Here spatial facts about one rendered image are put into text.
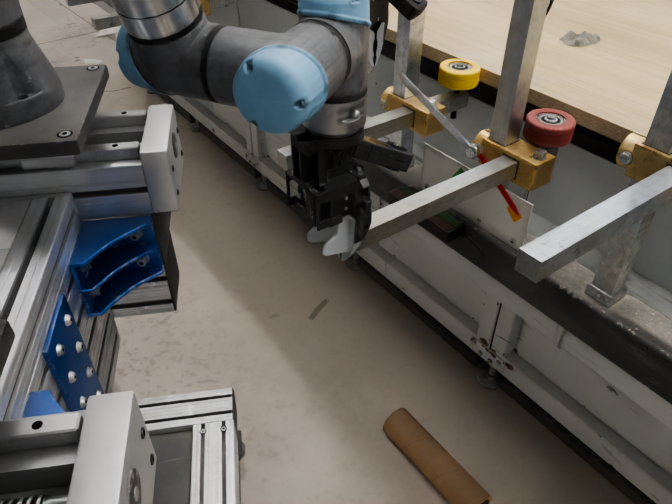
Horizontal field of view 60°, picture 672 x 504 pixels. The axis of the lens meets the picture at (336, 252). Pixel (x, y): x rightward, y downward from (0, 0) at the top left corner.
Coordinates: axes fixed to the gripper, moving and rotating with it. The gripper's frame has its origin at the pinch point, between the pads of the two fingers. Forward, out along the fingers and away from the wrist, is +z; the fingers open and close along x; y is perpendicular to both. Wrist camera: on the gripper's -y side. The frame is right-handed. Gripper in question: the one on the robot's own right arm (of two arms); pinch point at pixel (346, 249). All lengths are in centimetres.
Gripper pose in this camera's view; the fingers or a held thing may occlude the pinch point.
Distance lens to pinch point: 82.8
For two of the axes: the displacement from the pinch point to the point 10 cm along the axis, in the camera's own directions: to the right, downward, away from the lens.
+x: 5.9, 5.1, -6.3
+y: -8.1, 3.7, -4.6
